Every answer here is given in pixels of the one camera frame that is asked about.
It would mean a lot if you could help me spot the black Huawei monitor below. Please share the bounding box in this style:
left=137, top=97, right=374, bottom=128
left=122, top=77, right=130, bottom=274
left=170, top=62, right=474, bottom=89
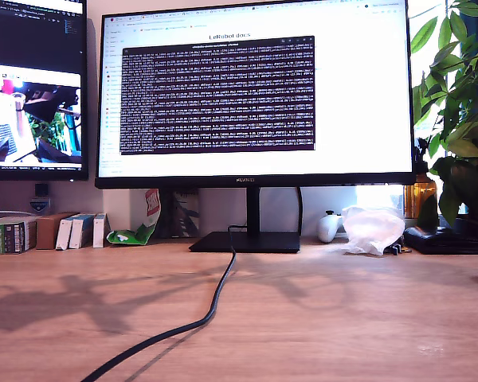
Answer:
left=94, top=0, right=417, bottom=254

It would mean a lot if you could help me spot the black ASUS monitor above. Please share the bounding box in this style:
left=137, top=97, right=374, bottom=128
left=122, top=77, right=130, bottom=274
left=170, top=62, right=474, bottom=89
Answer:
left=0, top=0, right=89, bottom=182

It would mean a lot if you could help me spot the amber glass bottle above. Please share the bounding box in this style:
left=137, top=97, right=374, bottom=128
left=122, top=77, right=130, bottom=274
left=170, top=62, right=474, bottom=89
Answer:
left=404, top=137, right=439, bottom=220

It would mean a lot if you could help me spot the white plastic bag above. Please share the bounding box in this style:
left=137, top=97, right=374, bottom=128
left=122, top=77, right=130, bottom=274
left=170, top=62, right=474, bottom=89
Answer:
left=341, top=205, right=406, bottom=256

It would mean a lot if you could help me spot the brown cardboard box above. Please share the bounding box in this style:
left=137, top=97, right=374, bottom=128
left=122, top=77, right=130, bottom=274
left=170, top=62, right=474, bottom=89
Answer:
left=35, top=212, right=80, bottom=250

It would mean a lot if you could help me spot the grey patterned card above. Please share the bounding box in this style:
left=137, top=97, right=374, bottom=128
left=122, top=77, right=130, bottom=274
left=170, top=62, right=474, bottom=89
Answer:
left=170, top=189, right=201, bottom=239

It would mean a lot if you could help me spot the white game controller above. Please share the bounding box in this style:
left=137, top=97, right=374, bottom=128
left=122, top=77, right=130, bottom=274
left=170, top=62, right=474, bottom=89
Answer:
left=317, top=210, right=344, bottom=244

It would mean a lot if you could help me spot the green leafy plant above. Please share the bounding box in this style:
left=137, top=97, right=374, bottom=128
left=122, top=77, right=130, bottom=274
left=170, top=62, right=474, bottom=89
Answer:
left=409, top=0, right=478, bottom=228

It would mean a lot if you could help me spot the sanitizer bottle with blue label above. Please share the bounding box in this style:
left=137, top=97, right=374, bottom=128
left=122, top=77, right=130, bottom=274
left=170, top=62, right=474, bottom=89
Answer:
left=29, top=182, right=52, bottom=216

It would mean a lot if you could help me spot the black plant pot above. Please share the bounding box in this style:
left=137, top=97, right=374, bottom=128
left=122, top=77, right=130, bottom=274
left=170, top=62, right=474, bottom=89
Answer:
left=452, top=214, right=478, bottom=251

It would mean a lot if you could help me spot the black monitor power cable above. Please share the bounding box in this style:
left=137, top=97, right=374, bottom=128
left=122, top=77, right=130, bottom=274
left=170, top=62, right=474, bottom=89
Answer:
left=296, top=186, right=304, bottom=238

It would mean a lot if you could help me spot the blue and white box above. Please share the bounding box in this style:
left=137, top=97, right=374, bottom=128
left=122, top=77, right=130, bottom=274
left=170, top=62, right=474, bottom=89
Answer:
left=92, top=212, right=112, bottom=249
left=55, top=214, right=80, bottom=251
left=69, top=213, right=96, bottom=250

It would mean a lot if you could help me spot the green and white box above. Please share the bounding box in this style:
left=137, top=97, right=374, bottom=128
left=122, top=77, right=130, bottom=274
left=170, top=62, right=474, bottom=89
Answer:
left=0, top=217, right=37, bottom=255

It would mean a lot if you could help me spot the black wallet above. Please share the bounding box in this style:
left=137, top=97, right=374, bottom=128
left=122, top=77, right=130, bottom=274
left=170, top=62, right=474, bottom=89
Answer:
left=404, top=225, right=478, bottom=255

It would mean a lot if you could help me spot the green Jenkki gum bag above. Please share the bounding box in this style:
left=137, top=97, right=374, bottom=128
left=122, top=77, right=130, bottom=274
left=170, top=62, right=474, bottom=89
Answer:
left=106, top=189, right=163, bottom=246

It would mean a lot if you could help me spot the black cable across table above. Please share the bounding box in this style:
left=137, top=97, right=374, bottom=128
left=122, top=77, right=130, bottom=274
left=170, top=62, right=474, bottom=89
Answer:
left=80, top=224, right=248, bottom=382

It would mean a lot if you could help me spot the long white cable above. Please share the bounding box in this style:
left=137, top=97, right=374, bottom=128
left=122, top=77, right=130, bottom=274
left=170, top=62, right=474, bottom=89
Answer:
left=0, top=209, right=39, bottom=219

